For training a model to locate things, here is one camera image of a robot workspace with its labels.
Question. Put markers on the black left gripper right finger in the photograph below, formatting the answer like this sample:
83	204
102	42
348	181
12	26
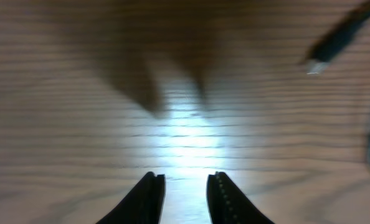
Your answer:
229	205

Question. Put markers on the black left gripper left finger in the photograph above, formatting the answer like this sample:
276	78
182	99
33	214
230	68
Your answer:
143	204

